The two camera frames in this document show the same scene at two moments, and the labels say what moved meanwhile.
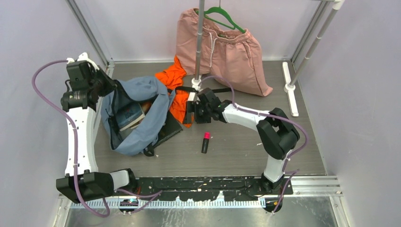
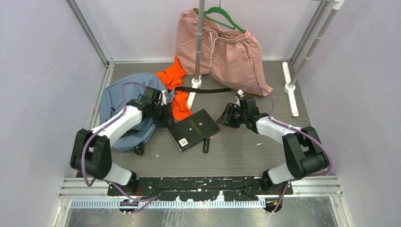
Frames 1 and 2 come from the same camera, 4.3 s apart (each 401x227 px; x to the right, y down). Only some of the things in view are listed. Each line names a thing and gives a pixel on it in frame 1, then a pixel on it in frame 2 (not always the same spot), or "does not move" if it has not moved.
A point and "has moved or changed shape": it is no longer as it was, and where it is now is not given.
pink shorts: [233, 57] does not move
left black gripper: [110, 84] → [166, 120]
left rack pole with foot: [196, 82] does not move
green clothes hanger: [219, 8] does not move
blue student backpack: [142, 137] has moved or changed shape
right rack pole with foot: [290, 84] does not move
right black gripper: [191, 107] → [231, 108]
